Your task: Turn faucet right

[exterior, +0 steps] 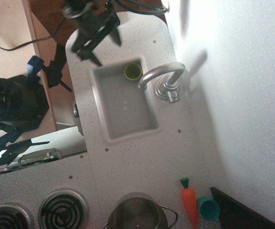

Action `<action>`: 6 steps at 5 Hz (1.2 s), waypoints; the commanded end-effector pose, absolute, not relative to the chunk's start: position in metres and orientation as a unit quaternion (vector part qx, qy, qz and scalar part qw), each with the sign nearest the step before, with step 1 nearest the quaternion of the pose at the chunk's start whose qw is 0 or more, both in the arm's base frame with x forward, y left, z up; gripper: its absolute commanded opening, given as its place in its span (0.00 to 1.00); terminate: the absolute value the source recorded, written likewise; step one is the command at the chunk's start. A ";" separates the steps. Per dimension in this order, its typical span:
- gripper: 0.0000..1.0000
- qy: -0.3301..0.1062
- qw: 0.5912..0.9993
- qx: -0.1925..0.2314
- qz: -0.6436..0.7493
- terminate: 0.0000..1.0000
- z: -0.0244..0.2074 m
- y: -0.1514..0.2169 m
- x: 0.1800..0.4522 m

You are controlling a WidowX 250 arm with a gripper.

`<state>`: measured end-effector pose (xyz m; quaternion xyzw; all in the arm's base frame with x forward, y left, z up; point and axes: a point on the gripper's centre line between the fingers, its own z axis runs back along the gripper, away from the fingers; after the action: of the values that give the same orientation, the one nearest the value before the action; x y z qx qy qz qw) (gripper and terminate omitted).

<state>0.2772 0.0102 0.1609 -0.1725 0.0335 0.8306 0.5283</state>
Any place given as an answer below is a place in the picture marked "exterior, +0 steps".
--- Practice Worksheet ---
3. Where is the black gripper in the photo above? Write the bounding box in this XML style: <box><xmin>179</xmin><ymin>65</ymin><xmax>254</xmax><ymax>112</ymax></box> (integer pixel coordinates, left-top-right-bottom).
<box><xmin>70</xmin><ymin>7</ymin><xmax>122</xmax><ymax>66</ymax></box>

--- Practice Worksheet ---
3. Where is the silver curved toy faucet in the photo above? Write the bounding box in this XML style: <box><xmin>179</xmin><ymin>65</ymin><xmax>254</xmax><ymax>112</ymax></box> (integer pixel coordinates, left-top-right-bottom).
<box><xmin>138</xmin><ymin>62</ymin><xmax>186</xmax><ymax>104</ymax></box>

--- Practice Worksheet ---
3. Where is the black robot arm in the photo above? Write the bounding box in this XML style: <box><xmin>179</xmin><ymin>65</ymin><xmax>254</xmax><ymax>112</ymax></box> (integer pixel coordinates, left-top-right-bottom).
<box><xmin>63</xmin><ymin>0</ymin><xmax>122</xmax><ymax>66</ymax></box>

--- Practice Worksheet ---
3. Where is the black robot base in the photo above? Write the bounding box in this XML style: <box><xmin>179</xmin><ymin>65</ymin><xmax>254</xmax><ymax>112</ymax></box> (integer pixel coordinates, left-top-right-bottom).
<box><xmin>0</xmin><ymin>75</ymin><xmax>49</xmax><ymax>133</ymax></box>

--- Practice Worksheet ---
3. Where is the yellow-green plastic cup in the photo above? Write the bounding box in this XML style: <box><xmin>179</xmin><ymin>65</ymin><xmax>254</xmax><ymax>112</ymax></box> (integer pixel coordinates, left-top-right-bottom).
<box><xmin>124</xmin><ymin>63</ymin><xmax>143</xmax><ymax>81</ymax></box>

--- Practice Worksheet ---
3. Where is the black and blue clamp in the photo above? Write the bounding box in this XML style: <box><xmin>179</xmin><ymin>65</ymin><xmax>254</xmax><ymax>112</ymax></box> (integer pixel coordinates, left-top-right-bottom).
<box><xmin>27</xmin><ymin>43</ymin><xmax>72</xmax><ymax>93</ymax></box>

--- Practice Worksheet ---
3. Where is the white toy sink basin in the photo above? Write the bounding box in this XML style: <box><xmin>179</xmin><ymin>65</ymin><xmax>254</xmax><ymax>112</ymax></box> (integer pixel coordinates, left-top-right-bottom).
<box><xmin>89</xmin><ymin>55</ymin><xmax>161</xmax><ymax>145</ymax></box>

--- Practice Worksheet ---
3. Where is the silver knob counter edge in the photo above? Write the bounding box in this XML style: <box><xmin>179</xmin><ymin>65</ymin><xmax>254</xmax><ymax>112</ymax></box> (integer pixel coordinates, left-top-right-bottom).
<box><xmin>73</xmin><ymin>99</ymin><xmax>84</xmax><ymax>136</ymax></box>

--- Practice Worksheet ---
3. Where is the blue clamp lower left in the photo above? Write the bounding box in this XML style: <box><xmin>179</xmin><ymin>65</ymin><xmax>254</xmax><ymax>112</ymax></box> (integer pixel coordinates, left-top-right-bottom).
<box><xmin>0</xmin><ymin>129</ymin><xmax>49</xmax><ymax>166</ymax></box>

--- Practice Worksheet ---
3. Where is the black coil burner middle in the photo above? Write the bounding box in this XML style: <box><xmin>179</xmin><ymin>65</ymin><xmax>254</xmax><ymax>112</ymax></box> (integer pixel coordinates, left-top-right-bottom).
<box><xmin>38</xmin><ymin>188</ymin><xmax>90</xmax><ymax>229</ymax></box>

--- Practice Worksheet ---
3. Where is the black coil burner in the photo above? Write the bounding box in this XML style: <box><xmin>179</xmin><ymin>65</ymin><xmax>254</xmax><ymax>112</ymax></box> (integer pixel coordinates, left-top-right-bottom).
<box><xmin>0</xmin><ymin>202</ymin><xmax>35</xmax><ymax>229</ymax></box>
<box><xmin>38</xmin><ymin>188</ymin><xmax>90</xmax><ymax>229</ymax></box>

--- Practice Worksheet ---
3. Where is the silver metal pot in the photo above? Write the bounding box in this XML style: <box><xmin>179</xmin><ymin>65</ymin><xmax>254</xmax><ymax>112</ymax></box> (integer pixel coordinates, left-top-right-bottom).
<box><xmin>103</xmin><ymin>196</ymin><xmax>178</xmax><ymax>229</ymax></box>

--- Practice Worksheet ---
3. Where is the orange toy carrot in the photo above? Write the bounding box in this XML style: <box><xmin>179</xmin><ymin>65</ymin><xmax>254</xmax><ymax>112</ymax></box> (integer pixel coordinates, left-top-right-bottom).
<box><xmin>180</xmin><ymin>177</ymin><xmax>198</xmax><ymax>229</ymax></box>

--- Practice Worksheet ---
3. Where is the teal plastic cup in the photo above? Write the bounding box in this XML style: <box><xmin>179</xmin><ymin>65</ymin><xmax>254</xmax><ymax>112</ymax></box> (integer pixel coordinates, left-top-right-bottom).
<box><xmin>197</xmin><ymin>197</ymin><xmax>220</xmax><ymax>221</ymax></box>

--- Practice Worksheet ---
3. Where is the black coil burner left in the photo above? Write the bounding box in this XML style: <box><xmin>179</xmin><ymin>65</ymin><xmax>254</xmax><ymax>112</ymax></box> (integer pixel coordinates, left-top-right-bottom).
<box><xmin>0</xmin><ymin>202</ymin><xmax>35</xmax><ymax>229</ymax></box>

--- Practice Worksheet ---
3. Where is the black panel bottom right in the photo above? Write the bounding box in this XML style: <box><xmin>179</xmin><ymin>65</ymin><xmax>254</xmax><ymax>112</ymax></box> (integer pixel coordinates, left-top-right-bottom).
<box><xmin>210</xmin><ymin>187</ymin><xmax>275</xmax><ymax>229</ymax></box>

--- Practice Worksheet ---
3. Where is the black power cable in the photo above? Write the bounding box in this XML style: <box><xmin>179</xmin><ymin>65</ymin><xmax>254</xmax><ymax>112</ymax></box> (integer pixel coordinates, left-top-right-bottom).
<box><xmin>0</xmin><ymin>16</ymin><xmax>68</xmax><ymax>52</ymax></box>

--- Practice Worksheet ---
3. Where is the silver oven door handle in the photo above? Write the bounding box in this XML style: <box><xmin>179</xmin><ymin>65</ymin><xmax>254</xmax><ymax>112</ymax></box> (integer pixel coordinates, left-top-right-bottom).
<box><xmin>18</xmin><ymin>148</ymin><xmax>62</xmax><ymax>168</ymax></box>

